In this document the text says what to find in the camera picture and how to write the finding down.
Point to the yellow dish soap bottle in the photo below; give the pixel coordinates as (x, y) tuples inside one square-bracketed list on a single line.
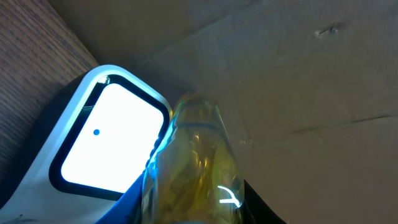
[(193, 176)]

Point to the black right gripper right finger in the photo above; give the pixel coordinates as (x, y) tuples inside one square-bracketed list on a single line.
[(255, 210)]

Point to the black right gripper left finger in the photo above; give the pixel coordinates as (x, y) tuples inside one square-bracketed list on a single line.
[(127, 210)]

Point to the white barcode scanner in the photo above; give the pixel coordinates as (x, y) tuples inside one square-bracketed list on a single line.
[(90, 144)]

